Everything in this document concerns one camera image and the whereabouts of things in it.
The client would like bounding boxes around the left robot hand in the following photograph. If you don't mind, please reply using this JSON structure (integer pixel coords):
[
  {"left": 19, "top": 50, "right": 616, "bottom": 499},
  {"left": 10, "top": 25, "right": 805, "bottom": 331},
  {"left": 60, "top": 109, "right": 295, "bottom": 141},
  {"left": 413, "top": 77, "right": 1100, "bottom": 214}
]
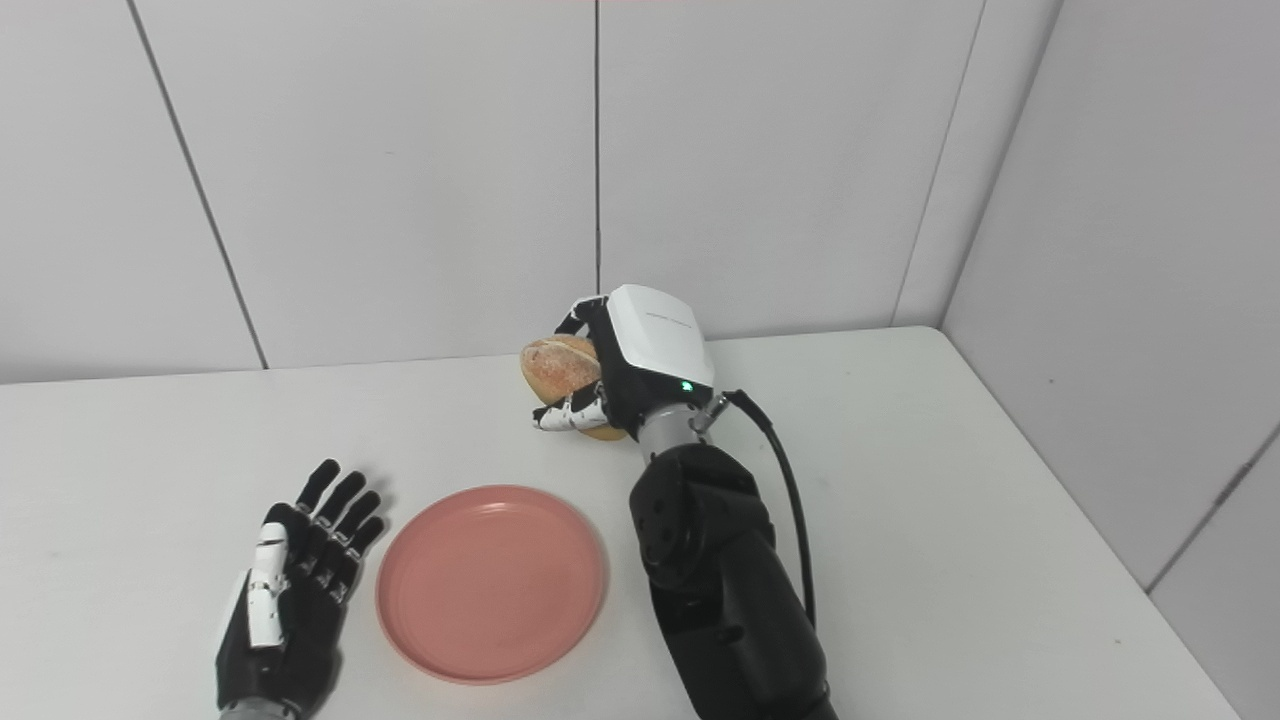
[{"left": 215, "top": 459, "right": 388, "bottom": 717}]

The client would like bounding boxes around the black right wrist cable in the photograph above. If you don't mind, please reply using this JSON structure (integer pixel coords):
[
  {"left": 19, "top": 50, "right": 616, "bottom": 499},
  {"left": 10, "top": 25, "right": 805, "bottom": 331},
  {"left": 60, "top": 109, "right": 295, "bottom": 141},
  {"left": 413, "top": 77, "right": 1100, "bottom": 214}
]
[{"left": 694, "top": 389, "right": 817, "bottom": 631}]

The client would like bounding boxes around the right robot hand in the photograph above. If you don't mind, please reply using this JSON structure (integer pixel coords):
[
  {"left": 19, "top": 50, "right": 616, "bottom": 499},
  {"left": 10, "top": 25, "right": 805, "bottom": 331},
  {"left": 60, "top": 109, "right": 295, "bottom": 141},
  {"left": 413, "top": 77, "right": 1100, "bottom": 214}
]
[{"left": 532, "top": 284, "right": 717, "bottom": 441}]

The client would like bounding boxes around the pink round plate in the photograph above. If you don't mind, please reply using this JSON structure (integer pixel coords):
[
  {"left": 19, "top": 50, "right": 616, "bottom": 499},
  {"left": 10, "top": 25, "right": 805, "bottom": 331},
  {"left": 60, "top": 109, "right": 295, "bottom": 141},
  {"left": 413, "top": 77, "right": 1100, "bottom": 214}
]
[{"left": 375, "top": 485, "right": 610, "bottom": 686}]

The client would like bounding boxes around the brown bread roll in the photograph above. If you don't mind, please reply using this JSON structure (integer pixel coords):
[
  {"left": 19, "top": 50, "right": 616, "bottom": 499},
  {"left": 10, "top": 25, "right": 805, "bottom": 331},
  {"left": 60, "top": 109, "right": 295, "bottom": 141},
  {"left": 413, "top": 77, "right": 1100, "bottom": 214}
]
[{"left": 520, "top": 334, "right": 629, "bottom": 442}]

